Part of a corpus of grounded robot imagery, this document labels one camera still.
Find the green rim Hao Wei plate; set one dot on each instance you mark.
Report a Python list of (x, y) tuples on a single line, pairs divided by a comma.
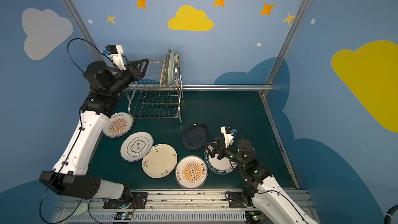
[(221, 167)]

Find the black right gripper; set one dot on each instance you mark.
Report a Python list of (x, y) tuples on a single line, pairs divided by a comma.
[(218, 150)]

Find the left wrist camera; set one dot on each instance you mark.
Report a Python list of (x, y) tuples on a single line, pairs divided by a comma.
[(115, 53)]

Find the pale green round disc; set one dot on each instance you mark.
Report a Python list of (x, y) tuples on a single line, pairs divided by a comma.
[(81, 209)]

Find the small pale green plate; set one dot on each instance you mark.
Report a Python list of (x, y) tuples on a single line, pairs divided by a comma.
[(176, 67)]

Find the green circuit board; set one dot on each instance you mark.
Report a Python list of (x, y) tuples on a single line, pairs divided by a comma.
[(253, 217), (123, 216)]

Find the right aluminium upright post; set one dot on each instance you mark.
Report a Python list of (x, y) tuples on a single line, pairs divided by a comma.
[(300, 15)]

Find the white plate with black motif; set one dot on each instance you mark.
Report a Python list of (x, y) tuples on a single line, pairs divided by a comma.
[(136, 146)]

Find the left aluminium upright post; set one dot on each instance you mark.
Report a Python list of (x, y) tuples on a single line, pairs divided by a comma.
[(86, 37)]

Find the dark blue speckled plate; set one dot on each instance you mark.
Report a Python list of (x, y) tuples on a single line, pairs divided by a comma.
[(195, 136)]

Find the steel two-tier dish rack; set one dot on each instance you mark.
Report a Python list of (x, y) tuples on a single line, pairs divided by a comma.
[(160, 93)]

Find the orange sunburst plate front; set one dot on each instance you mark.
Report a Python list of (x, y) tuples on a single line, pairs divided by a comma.
[(191, 172)]

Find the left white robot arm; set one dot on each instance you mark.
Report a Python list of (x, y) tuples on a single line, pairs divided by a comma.
[(69, 175)]

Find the yellow woven plate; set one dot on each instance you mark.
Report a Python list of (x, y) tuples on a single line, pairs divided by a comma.
[(162, 78)]

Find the left green circuit board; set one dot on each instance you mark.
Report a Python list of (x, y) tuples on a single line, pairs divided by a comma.
[(123, 216)]

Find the orange sunburst plate by rack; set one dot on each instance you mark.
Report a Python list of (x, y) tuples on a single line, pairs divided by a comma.
[(118, 125)]

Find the large pale green plate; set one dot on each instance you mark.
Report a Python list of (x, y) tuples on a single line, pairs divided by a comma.
[(171, 64)]

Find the cream floral plate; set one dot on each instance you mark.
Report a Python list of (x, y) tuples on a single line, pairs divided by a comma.
[(160, 161)]

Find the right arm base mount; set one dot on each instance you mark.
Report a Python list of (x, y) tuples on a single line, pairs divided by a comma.
[(238, 199)]

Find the right green circuit board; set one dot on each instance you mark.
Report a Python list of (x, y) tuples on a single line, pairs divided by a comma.
[(253, 217)]

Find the aluminium upright post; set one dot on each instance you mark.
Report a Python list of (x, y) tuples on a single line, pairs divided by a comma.
[(86, 37), (300, 15)]

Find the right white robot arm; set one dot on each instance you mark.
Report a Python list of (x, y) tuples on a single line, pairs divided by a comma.
[(261, 187)]

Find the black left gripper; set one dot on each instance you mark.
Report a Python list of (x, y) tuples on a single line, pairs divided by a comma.
[(133, 71)]

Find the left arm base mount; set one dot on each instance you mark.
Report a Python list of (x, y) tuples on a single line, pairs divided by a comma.
[(138, 201)]

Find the aluminium back frame rail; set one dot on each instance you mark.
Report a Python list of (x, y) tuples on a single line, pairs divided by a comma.
[(200, 88)]

